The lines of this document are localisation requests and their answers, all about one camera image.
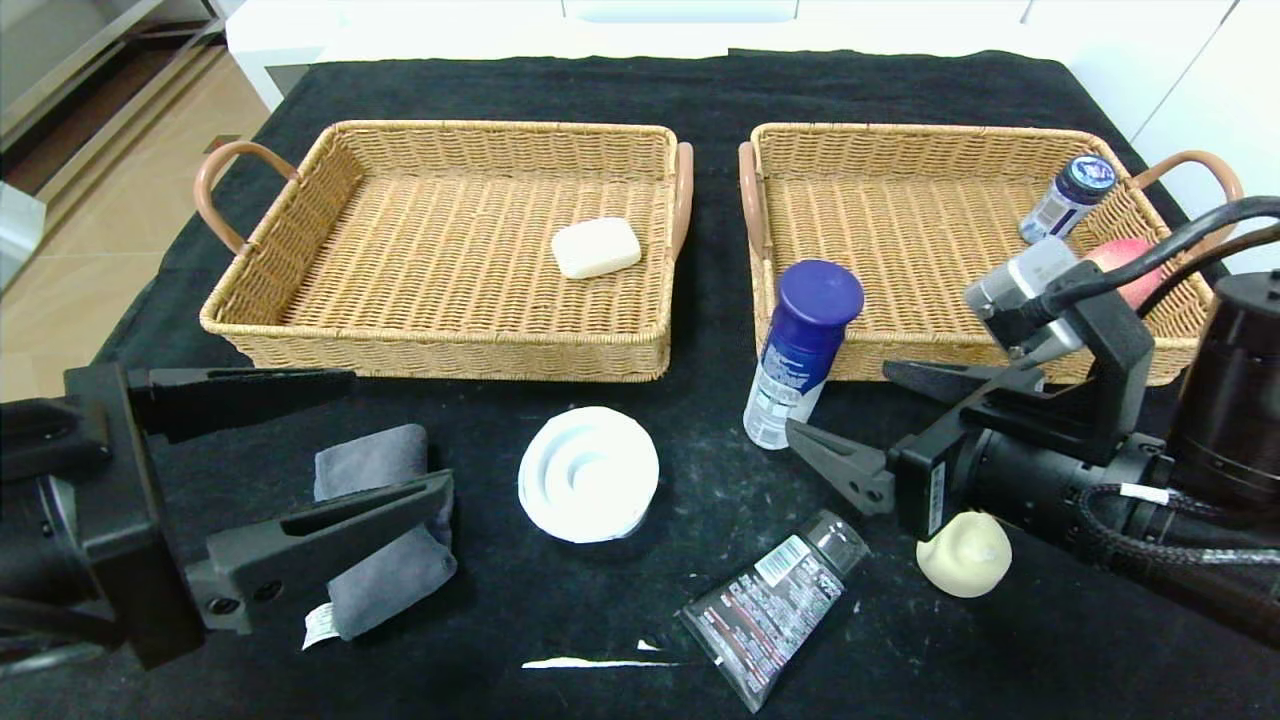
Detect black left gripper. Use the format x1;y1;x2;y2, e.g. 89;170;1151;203
0;361;456;671

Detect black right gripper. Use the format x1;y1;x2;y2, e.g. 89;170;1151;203
784;359;1170;555

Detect blue cap spray can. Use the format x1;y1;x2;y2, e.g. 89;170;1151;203
743;260;865;451

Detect pale cream bun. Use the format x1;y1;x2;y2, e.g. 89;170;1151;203
916;510;1013;600

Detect wicker basket holding apple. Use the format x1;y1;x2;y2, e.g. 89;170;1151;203
738;122;1244;388

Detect wicker basket holding soap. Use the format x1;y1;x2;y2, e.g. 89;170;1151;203
195;120;696;384

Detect grey folded cloth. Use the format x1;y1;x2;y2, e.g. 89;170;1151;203
303;424;461;651

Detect black squeeze tube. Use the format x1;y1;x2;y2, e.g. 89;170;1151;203
679;508;870;714

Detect small dark cap bottle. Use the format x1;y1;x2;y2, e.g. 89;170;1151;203
1018;154;1116;244

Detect red apple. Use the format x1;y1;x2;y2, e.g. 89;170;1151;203
1085;237;1166;308

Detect white tape roll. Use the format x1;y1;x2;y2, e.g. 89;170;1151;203
518;406;661;545

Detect white soap bar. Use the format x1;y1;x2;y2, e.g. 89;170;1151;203
551;217;643;280

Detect white paper strip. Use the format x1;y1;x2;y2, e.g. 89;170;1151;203
522;640;681;670

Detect black table cloth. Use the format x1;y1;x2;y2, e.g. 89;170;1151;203
0;50;1280;720

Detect grey metal shelf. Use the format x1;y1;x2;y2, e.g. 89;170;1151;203
0;0;233;296

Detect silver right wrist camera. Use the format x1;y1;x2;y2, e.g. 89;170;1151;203
964;237;1157;467

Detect braided right arm cable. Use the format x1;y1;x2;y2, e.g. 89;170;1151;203
1078;484;1280;576

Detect black right camera cable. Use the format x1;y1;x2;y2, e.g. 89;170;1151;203
1040;197;1280;321

